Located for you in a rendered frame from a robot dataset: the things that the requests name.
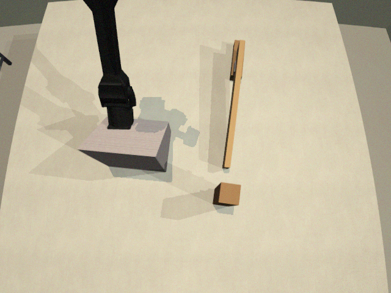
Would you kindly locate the long tan wooden rail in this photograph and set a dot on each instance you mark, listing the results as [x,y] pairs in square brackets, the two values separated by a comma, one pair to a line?
[234,106]

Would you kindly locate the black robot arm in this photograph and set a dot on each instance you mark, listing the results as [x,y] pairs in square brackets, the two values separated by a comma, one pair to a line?
[114,89]

